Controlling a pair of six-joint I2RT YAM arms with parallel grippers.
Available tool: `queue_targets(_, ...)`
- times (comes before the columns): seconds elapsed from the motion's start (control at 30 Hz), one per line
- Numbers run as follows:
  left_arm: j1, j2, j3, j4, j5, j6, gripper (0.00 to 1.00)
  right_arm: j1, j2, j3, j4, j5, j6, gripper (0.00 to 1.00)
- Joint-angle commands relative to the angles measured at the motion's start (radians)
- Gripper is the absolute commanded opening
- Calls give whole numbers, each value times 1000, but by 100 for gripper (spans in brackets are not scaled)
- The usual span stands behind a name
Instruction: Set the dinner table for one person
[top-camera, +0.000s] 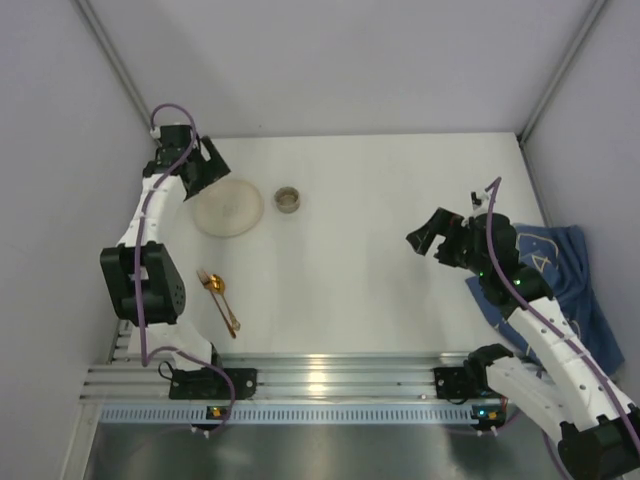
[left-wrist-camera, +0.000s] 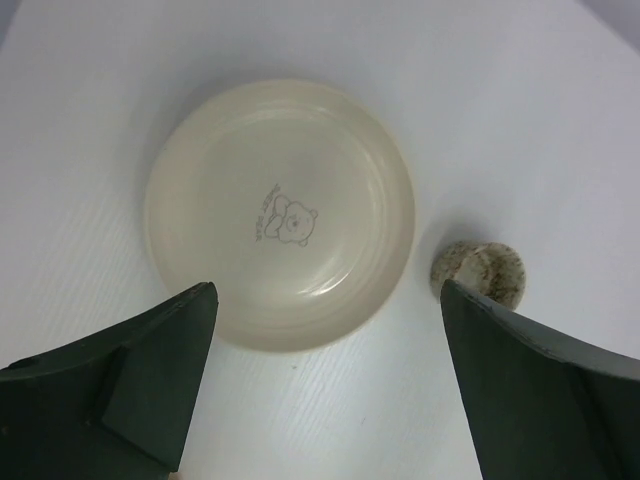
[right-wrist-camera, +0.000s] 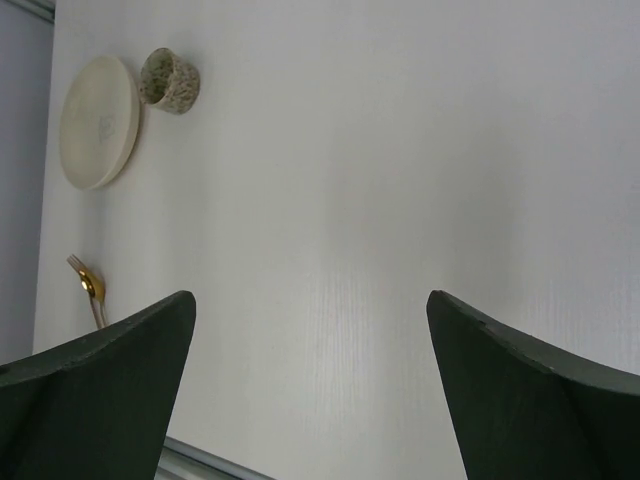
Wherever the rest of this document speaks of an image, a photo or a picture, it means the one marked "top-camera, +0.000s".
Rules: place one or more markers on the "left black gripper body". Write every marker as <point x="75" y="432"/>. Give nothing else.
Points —
<point x="198" y="163"/>

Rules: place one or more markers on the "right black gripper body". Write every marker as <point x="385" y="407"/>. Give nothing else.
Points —
<point x="445" y="240"/>

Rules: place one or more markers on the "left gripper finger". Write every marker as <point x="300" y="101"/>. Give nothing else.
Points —
<point x="193" y="181"/>
<point x="215" y="167"/>

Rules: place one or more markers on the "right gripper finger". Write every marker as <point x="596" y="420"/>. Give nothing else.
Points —
<point x="439" y="223"/>
<point x="452" y="251"/>

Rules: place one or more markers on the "cream ceramic plate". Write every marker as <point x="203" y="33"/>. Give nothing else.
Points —
<point x="228" y="208"/>

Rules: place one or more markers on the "small beige ceramic cup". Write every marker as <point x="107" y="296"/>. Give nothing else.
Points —
<point x="287" y="199"/>

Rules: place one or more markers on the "blue fish pattern placemat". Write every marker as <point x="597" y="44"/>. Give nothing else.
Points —
<point x="560" y="255"/>

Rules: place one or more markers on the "rose gold fork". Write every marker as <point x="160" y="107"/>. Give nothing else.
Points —
<point x="208" y="284"/>

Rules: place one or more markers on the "gold spoon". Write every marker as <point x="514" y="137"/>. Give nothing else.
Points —
<point x="219" y="287"/>

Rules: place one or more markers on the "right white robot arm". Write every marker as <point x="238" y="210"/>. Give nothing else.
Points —
<point x="594" y="425"/>

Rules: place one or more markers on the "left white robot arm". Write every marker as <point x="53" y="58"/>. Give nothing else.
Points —
<point x="144" y="283"/>

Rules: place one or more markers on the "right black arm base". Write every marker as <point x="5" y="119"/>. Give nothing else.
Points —
<point x="462" y="383"/>

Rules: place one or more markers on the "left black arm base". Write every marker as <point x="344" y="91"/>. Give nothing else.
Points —
<point x="205" y="384"/>

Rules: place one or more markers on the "left aluminium frame post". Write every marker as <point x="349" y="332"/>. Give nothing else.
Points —
<point x="101" y="36"/>

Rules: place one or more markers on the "aluminium frame post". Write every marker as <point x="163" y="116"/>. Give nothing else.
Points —
<point x="569" y="56"/>
<point x="101" y="36"/>

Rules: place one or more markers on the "slotted grey cable duct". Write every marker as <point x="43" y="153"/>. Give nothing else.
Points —
<point x="302" y="414"/>

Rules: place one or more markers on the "right aluminium frame post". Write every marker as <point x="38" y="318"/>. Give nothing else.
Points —
<point x="569" y="56"/>

